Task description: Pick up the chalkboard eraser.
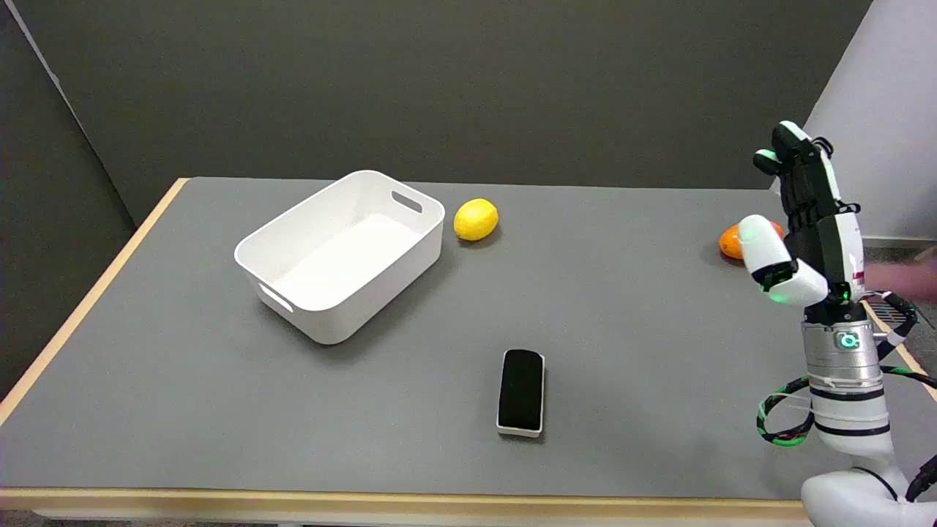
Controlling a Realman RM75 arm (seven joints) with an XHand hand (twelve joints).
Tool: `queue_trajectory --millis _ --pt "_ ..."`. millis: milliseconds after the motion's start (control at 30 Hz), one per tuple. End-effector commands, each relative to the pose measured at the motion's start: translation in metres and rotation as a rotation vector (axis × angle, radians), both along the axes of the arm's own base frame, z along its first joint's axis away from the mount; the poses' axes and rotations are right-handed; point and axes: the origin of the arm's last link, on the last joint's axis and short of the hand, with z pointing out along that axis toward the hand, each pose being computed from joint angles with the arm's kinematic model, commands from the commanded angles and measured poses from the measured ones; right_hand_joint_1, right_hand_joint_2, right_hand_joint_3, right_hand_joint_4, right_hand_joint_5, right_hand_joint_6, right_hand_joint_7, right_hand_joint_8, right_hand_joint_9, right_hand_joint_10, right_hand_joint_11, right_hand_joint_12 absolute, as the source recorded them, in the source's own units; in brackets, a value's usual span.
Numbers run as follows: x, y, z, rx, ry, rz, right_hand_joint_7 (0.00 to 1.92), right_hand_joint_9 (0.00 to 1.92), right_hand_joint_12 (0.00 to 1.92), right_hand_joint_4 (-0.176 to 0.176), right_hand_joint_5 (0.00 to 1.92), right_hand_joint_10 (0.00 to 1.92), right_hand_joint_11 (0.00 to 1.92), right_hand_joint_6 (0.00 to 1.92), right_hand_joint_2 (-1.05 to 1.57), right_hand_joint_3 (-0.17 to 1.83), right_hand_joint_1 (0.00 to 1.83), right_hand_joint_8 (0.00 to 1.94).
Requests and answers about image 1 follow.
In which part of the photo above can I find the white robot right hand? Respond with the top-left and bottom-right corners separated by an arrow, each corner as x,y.
737,121 -> 866,307

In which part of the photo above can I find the black chalkboard eraser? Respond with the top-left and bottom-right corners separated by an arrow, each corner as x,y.
496,348 -> 546,438

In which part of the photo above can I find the floor vent grille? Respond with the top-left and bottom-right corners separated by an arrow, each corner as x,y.
868,300 -> 917,327

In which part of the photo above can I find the orange mango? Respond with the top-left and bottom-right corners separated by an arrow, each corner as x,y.
718,220 -> 784,261

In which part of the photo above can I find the yellow lemon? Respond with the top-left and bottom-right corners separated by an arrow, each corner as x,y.
454,198 -> 500,242

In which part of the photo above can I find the white plastic bin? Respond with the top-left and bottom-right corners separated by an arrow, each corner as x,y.
234,170 -> 446,345

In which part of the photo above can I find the short black cable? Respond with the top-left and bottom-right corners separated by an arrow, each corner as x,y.
862,291 -> 919,359

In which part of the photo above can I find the black green braided cable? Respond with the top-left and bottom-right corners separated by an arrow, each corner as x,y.
756,366 -> 937,506

